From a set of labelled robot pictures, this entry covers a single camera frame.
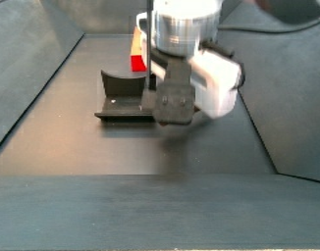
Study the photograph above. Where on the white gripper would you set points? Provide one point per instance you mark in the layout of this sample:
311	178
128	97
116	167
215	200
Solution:
193	84

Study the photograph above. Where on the black curved fixture stand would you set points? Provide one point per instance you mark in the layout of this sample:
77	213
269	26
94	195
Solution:
124	93

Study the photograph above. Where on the red foam peg board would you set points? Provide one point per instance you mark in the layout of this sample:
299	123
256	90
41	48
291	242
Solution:
137	63

